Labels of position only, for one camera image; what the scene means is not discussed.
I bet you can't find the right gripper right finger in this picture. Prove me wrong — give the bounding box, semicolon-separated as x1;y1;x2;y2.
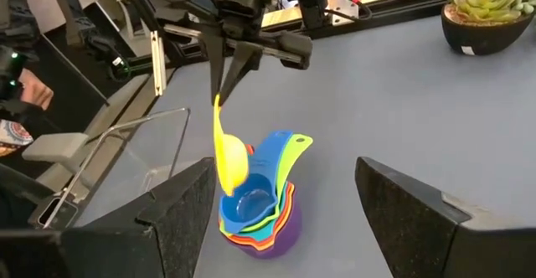
354;155;536;278

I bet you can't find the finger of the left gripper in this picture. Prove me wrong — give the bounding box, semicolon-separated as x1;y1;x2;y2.
219;41;265;107
202;33;226;106

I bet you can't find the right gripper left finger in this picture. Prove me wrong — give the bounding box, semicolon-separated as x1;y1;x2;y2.
0;156;218;278

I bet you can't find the clear plastic rectangular basket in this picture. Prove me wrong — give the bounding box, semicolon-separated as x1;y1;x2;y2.
40;106;193;229

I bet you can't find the orange measuring cup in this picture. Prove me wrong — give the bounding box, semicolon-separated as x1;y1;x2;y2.
221;181;294;250

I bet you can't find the teal measuring cup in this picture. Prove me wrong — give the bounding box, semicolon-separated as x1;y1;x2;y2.
219;183;291;242

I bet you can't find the yellow measuring cup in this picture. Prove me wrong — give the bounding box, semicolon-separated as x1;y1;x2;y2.
212;92;251;198

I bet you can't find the blue measuring cup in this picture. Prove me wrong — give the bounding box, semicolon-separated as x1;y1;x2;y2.
219;129;294;235

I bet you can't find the purple measuring cup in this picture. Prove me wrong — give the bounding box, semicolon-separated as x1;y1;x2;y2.
221;198;304;260

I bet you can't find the green measuring cup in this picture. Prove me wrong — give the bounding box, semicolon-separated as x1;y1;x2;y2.
238;132;315;234

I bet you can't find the red measuring cup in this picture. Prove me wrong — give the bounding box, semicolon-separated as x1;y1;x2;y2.
224;143;297;253

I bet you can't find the grey flat block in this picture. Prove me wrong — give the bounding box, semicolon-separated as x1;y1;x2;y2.
21;131;90;165

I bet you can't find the person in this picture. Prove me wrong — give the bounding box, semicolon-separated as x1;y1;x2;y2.
0;67;55;158

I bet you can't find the succulent plant in black pot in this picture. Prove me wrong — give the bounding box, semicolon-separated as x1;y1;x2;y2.
430;0;536;57

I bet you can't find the black flat camera device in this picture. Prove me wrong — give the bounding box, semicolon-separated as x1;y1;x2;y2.
28;194;80;230

